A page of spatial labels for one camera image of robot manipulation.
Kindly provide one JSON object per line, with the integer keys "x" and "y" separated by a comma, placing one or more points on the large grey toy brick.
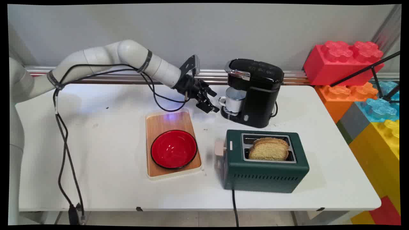
{"x": 354, "y": 121}

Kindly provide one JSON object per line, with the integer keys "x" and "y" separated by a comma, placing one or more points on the toast bread slice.
{"x": 271, "y": 141}
{"x": 268, "y": 152}

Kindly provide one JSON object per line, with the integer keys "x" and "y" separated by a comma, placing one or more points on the small red toy brick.
{"x": 386, "y": 214}

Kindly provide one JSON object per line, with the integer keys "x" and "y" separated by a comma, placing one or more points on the large orange toy brick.
{"x": 338, "y": 99}

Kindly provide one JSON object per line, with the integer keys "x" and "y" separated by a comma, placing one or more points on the black tripod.
{"x": 377, "y": 75}

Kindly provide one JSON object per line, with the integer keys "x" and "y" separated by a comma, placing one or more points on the wooden tray with cream rim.
{"x": 159, "y": 123}

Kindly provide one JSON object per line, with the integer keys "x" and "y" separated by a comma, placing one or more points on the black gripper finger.
{"x": 207, "y": 106}
{"x": 209, "y": 91}

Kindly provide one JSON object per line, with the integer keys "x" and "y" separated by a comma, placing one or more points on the red bowl with black rim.
{"x": 173, "y": 149}

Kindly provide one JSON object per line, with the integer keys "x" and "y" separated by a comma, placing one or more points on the black coffee machine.
{"x": 260, "y": 92}

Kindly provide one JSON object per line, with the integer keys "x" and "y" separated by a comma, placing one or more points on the large blue toy brick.
{"x": 380, "y": 108}

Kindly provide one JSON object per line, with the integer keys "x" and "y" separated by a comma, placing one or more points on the large yellow toy brick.
{"x": 380, "y": 153}

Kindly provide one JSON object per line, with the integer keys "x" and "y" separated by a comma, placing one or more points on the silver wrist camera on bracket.
{"x": 195, "y": 65}

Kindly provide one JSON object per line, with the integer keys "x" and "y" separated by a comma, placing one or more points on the large red toy brick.
{"x": 335, "y": 65}

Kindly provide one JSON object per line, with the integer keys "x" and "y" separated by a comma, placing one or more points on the white enamel mug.
{"x": 235, "y": 101}

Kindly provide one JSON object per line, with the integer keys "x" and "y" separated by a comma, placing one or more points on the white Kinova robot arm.
{"x": 96, "y": 56}

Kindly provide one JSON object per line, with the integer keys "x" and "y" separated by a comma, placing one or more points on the beige toaster lever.
{"x": 219, "y": 148}

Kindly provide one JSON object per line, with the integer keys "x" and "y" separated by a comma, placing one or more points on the aluminium wall rail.
{"x": 96, "y": 74}

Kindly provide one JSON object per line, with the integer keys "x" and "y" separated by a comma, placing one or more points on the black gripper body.
{"x": 189, "y": 87}

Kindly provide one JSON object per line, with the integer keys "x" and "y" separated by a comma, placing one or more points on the dark green toaster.
{"x": 265, "y": 175}

